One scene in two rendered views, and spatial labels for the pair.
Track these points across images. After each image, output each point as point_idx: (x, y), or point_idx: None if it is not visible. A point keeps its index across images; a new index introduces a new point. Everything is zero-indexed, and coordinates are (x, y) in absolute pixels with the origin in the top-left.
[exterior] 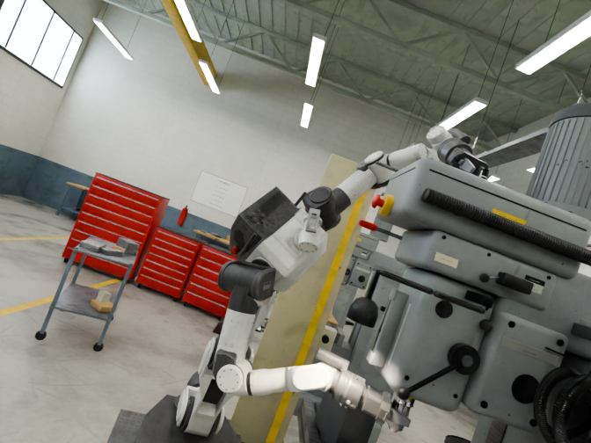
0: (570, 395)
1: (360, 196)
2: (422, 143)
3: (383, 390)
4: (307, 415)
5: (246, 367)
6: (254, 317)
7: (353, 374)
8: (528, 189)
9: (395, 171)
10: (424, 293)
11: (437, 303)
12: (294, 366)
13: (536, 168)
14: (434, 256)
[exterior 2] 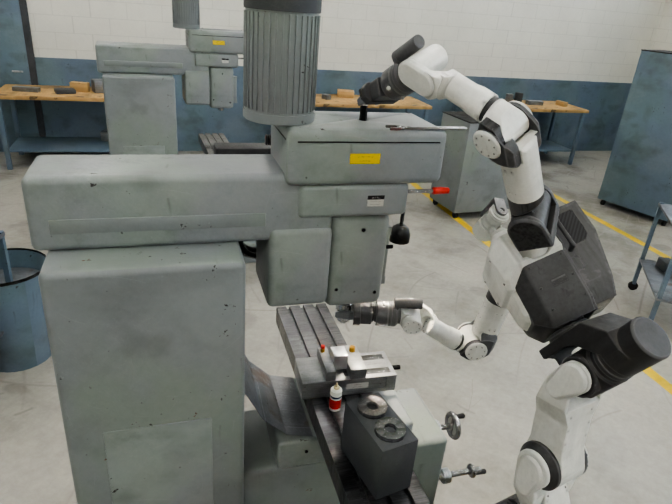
0: None
1: (504, 182)
2: (453, 69)
3: (360, 310)
4: (420, 490)
5: (466, 333)
6: (485, 301)
7: (387, 301)
8: (314, 94)
9: (445, 129)
10: None
11: None
12: (430, 308)
13: (316, 69)
14: None
